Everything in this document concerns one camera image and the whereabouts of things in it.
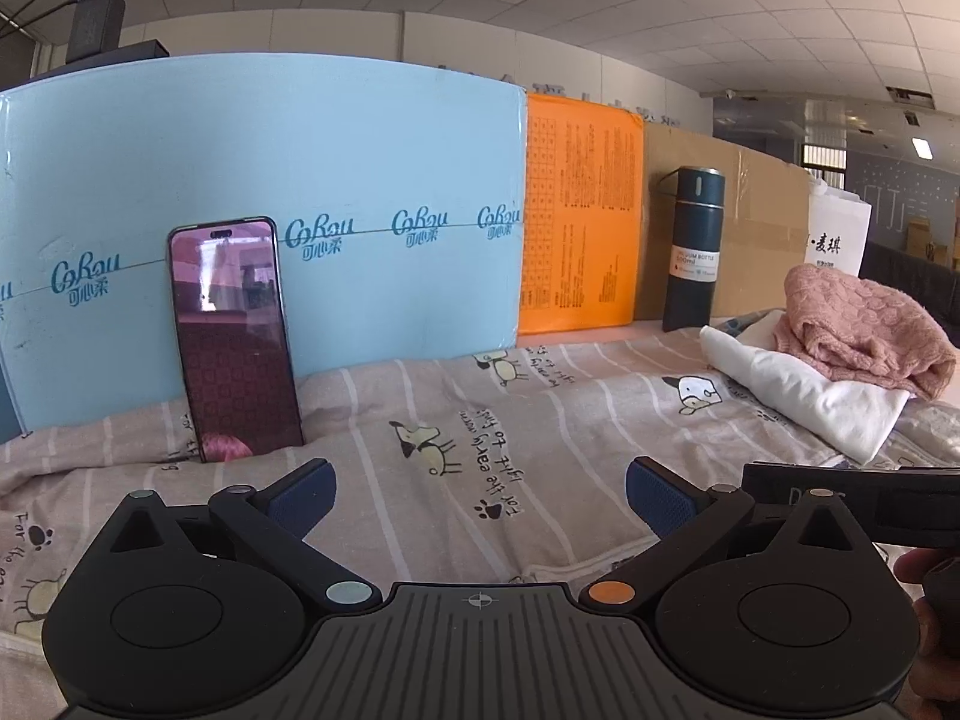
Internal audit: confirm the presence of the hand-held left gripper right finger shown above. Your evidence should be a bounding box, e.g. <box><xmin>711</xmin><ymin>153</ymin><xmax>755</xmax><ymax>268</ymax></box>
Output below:
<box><xmin>579</xmin><ymin>456</ymin><xmax>882</xmax><ymax>610</ymax></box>

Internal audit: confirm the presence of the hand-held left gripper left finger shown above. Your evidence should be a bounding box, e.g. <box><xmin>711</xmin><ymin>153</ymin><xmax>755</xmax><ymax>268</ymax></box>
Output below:
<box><xmin>101</xmin><ymin>457</ymin><xmax>381</xmax><ymax>616</ymax></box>

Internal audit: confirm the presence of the person's right hand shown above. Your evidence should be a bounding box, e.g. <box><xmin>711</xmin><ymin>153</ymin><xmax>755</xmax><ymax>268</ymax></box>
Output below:
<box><xmin>895</xmin><ymin>548</ymin><xmax>960</xmax><ymax>720</ymax></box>

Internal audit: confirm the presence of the white garment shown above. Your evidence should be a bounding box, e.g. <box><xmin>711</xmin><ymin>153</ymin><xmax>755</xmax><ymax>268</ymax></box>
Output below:
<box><xmin>699</xmin><ymin>310</ymin><xmax>914</xmax><ymax>466</ymax></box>

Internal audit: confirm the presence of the patterned grey bed sheet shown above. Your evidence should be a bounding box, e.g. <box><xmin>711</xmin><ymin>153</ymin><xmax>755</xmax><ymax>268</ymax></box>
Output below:
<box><xmin>0</xmin><ymin>311</ymin><xmax>960</xmax><ymax>720</ymax></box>

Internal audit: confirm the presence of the smartphone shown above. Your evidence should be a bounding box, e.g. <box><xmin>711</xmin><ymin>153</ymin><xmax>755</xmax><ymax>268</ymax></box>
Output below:
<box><xmin>166</xmin><ymin>216</ymin><xmax>305</xmax><ymax>464</ymax></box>

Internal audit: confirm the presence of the pink knitted garment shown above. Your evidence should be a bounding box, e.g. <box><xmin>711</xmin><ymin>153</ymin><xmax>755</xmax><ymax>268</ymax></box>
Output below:
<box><xmin>774</xmin><ymin>264</ymin><xmax>960</xmax><ymax>403</ymax></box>

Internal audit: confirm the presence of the dark blue thermos bottle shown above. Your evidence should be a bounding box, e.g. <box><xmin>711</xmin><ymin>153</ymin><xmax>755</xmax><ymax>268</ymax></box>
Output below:
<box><xmin>652</xmin><ymin>165</ymin><xmax>728</xmax><ymax>333</ymax></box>

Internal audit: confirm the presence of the stack of cardboard boxes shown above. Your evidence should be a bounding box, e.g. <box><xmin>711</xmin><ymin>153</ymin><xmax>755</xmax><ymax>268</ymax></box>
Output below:
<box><xmin>906</xmin><ymin>216</ymin><xmax>960</xmax><ymax>271</ymax></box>

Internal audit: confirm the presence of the white paper bag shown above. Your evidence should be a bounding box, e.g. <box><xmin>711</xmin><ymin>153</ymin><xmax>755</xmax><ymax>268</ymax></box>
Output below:
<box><xmin>805</xmin><ymin>191</ymin><xmax>873</xmax><ymax>280</ymax></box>

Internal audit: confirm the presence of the orange printed box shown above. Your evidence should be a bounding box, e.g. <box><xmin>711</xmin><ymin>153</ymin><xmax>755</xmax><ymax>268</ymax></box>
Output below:
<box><xmin>517</xmin><ymin>91</ymin><xmax>647</xmax><ymax>338</ymax></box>

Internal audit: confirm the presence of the brown cardboard box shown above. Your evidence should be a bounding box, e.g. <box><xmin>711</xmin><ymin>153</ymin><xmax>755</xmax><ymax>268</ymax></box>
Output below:
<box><xmin>634</xmin><ymin>122</ymin><xmax>815</xmax><ymax>325</ymax></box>

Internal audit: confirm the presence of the large light blue carton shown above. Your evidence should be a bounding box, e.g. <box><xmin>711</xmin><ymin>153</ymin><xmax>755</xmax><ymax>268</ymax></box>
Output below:
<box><xmin>0</xmin><ymin>52</ymin><xmax>527</xmax><ymax>445</ymax></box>

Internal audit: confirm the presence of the black flat box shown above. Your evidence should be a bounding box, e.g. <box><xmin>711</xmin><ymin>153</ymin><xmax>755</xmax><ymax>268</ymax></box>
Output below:
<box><xmin>28</xmin><ymin>39</ymin><xmax>171</xmax><ymax>81</ymax></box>

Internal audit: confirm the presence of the black power adapter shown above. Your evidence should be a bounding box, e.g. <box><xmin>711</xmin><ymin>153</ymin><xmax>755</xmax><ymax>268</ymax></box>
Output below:
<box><xmin>65</xmin><ymin>0</ymin><xmax>128</xmax><ymax>65</ymax></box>

